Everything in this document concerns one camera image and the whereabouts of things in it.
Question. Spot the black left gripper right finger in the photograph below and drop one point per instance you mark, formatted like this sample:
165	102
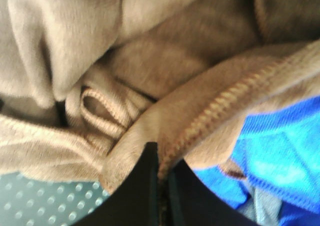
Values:
191	203

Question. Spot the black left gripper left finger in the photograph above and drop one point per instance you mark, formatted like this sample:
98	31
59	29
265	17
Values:
135	201

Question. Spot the white perforated plastic basket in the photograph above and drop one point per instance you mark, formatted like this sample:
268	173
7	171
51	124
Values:
26	202

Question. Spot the brown towel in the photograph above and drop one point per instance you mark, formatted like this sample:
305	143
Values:
86	83

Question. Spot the blue towel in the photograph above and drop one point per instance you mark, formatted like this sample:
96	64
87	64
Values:
279	154

